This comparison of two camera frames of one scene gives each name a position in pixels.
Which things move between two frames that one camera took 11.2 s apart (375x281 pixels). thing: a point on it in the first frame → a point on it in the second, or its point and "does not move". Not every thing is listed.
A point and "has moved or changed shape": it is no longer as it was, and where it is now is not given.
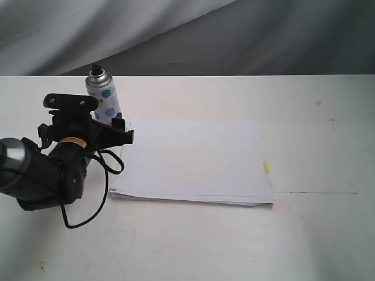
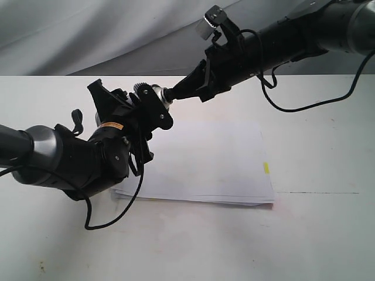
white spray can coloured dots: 100,85 has moved or changed shape
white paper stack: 207,161 does not move
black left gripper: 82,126 → 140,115
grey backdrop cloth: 187,37 does not move
